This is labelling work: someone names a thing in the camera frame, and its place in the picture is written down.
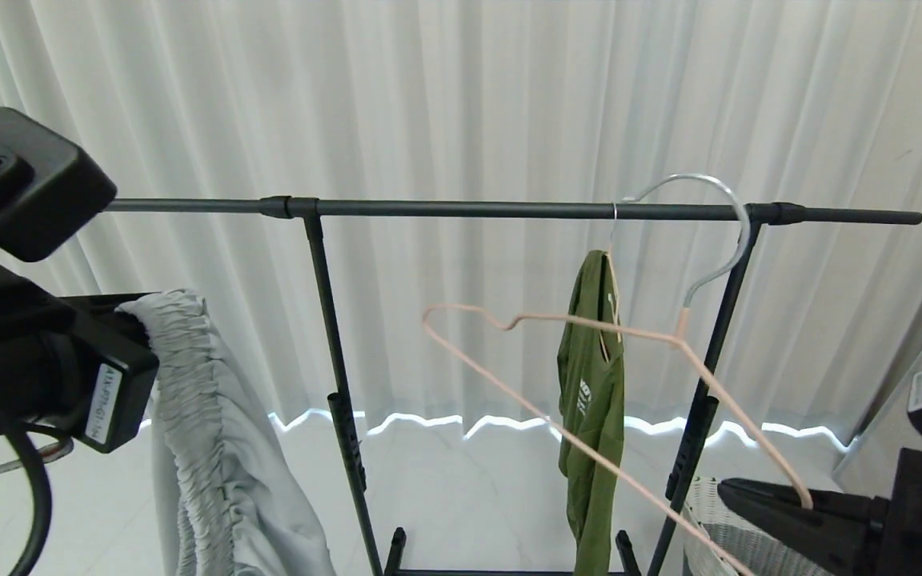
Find pale grey garment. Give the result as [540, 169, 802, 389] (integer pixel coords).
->
[115, 289, 339, 576]

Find pink clothes hanger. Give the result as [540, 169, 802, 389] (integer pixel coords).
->
[601, 202, 627, 362]
[421, 173, 816, 576]

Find white laundry basket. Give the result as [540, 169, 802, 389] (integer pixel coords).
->
[680, 477, 840, 576]

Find black clothes rack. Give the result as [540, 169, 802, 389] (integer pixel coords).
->
[103, 195, 922, 576]

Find white curtain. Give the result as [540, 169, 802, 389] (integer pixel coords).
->
[0, 0, 922, 441]

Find black cable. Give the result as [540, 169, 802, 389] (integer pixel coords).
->
[0, 352, 55, 576]

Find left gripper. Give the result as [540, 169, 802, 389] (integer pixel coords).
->
[0, 260, 161, 454]

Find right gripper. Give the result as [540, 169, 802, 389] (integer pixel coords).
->
[717, 448, 922, 576]

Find green printed garment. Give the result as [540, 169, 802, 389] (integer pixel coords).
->
[555, 249, 627, 576]

